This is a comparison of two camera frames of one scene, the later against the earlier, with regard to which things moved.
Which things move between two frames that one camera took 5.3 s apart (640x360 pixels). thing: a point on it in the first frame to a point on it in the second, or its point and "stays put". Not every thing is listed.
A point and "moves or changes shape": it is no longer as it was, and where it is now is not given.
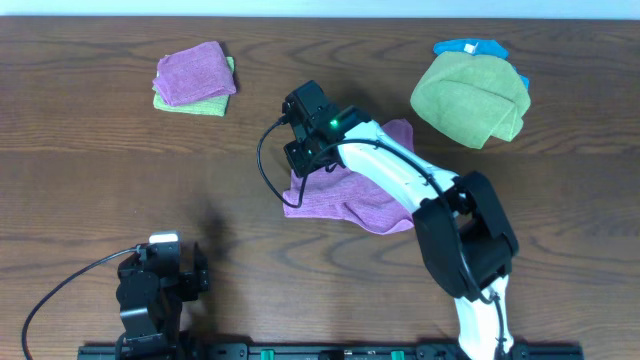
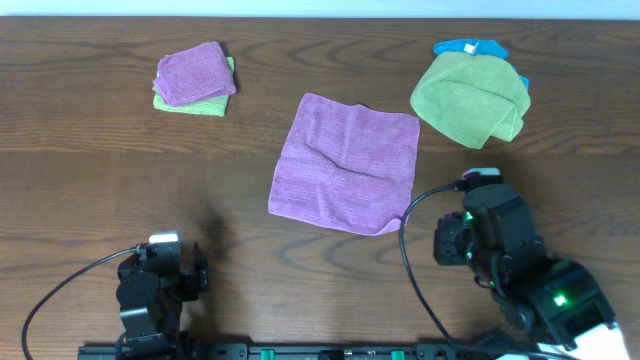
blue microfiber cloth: x=489 y=47 stays put
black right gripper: x=294 y=148 to x=442 y=244
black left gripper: x=199 y=277 stays put
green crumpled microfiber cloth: x=473 y=97 stays put
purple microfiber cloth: x=342 y=195 moves or changes shape
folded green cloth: x=212 y=107 stays put
